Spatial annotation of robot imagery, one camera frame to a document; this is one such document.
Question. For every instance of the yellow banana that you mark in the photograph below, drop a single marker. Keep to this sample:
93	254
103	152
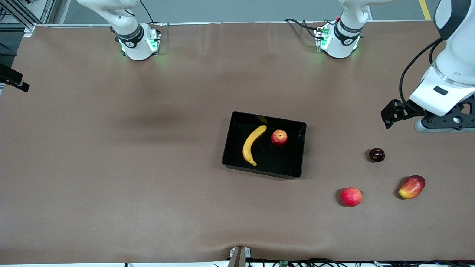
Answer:
248	148

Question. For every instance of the dark purple plum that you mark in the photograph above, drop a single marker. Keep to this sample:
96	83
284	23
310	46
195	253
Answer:
376	155

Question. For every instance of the red apple on table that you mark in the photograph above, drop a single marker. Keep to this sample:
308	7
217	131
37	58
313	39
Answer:
351	197

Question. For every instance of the small green circuit board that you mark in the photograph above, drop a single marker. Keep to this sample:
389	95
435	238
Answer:
284	263

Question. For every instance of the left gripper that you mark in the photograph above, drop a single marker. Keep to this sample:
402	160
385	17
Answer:
407	110

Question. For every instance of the silver table edge rail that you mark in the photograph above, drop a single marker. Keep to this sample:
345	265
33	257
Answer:
222	23

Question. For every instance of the brown pole with metal bracket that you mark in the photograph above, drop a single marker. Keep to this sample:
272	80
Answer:
239	257

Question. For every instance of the red yellow apple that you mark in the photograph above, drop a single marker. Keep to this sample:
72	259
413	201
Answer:
279	137

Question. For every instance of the red yellow mango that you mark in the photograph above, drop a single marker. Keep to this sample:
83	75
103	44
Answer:
412	187

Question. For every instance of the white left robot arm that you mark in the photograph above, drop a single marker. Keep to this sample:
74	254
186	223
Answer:
460	55

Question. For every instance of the silver aluminium frame profile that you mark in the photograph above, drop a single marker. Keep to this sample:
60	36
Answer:
47	11

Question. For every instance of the black plastic box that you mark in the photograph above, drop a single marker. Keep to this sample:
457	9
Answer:
282	159

